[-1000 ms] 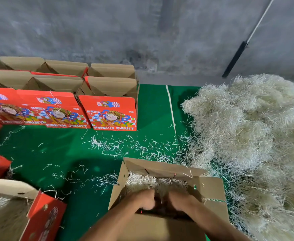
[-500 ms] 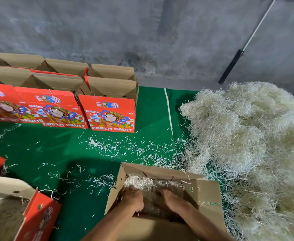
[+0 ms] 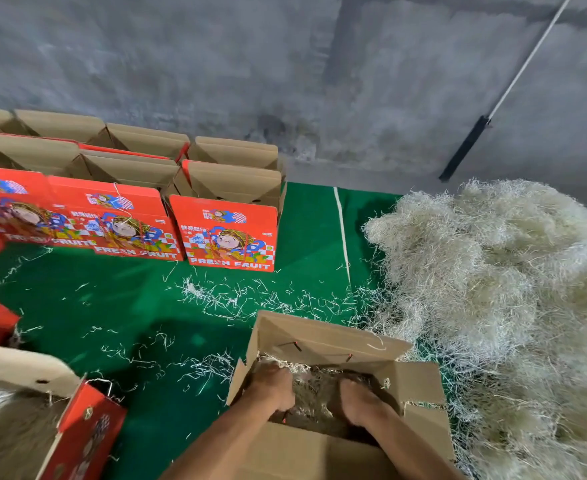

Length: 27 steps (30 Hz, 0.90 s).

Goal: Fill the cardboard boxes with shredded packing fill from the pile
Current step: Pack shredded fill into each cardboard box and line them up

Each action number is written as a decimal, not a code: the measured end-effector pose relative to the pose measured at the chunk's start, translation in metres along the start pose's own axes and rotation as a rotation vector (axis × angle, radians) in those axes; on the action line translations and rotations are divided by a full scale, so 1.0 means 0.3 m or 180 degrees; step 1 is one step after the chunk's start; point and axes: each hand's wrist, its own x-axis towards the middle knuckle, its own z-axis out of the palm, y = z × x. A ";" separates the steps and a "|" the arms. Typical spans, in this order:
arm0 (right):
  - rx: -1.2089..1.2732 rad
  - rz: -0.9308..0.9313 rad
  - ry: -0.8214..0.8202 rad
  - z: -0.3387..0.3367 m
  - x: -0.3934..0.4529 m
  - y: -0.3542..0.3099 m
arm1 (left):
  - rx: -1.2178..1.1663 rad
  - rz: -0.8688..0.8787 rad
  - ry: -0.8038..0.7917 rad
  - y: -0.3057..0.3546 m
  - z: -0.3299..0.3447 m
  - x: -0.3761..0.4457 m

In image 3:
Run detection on person's right hand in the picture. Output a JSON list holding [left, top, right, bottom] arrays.
[[336, 379, 391, 429]]

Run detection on person's left hand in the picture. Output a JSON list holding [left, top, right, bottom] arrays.
[[240, 359, 299, 415]]

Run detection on pile of shredded paper filler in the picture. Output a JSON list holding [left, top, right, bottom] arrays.
[[360, 177, 587, 480]]

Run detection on group of red fruit boxes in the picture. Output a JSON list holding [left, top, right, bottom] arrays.
[[0, 105, 287, 275]]

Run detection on person's right forearm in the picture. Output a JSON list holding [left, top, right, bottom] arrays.
[[362, 415, 467, 480]]

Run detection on person's left forearm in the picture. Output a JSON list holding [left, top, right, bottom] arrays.
[[160, 399, 277, 480]]

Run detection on white pole with black grip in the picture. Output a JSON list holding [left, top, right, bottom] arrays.
[[438, 0, 576, 184]]

